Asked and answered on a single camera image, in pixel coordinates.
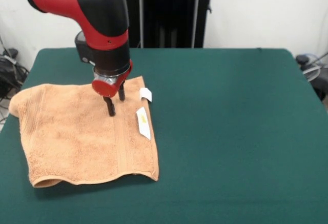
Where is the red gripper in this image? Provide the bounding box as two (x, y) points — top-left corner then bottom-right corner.
(91, 59), (134, 117)

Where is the tan terry towel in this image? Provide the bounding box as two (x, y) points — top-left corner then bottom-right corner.
(9, 75), (160, 189)

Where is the dark green table cloth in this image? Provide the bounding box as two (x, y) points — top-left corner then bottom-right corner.
(0, 48), (328, 224)

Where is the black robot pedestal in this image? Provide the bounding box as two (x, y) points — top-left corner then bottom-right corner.
(122, 0), (223, 49)

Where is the black cable bundle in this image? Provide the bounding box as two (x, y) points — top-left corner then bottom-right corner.
(0, 48), (30, 101)

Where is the black equipment with hoses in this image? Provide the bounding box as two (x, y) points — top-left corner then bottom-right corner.
(295, 53), (328, 101)

